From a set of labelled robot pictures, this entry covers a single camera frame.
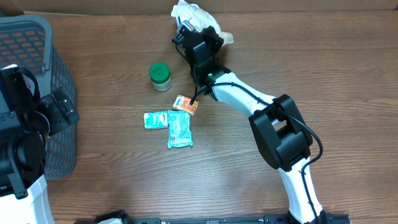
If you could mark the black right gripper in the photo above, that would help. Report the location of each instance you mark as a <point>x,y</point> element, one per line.
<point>210,34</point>

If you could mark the brown snack pouch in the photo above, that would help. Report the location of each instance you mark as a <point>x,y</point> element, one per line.
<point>199,19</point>

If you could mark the green lid jar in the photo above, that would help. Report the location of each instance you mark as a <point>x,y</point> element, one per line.
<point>160,76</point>

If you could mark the orange tissue pack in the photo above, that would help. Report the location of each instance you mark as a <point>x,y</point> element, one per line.
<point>183,103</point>

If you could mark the light teal wipes pack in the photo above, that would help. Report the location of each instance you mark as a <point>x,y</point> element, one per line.
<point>180,134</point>

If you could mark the teal tissue pack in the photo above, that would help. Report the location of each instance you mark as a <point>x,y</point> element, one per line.
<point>156,120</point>

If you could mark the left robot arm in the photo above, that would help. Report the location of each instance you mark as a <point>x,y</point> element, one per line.
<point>38,143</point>

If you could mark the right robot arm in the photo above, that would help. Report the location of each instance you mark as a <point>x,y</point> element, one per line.
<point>282,137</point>

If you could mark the grey plastic basket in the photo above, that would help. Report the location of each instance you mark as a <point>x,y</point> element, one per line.
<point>27,41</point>

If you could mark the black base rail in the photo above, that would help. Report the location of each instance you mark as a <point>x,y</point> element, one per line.
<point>120,216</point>

